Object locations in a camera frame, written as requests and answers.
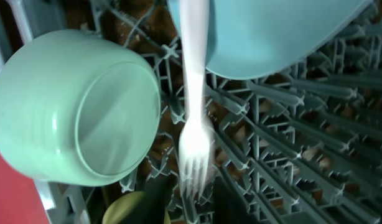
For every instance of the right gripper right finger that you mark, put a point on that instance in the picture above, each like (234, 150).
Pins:
(228, 209)

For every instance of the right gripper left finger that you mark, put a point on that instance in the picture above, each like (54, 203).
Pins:
(151, 208)

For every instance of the yellow plastic cup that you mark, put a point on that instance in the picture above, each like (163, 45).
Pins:
(120, 207)

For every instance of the white plastic fork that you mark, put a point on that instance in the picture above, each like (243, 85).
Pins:
(197, 134)

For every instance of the mint green bowl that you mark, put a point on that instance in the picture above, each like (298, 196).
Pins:
(77, 109)

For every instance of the light blue plate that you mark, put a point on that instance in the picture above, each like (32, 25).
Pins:
(246, 39)

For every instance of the grey dishwasher rack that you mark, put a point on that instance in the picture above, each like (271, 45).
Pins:
(302, 145)

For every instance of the red serving tray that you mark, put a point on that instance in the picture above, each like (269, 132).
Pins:
(19, 199)

